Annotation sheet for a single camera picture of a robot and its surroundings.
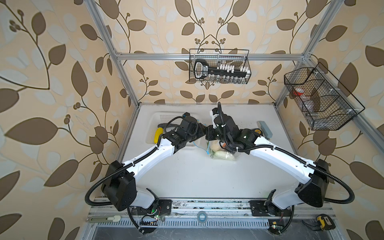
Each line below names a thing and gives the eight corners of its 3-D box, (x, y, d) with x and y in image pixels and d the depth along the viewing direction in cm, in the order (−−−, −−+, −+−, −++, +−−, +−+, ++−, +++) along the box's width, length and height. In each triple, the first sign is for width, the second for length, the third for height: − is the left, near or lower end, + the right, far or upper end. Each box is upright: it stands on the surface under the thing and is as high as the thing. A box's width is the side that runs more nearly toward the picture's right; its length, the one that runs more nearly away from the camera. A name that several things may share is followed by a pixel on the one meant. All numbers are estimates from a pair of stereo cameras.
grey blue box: (265, 139, 101) (268, 136, 98) (257, 124, 109) (259, 120, 106) (271, 138, 101) (273, 135, 98) (262, 123, 110) (264, 120, 106)
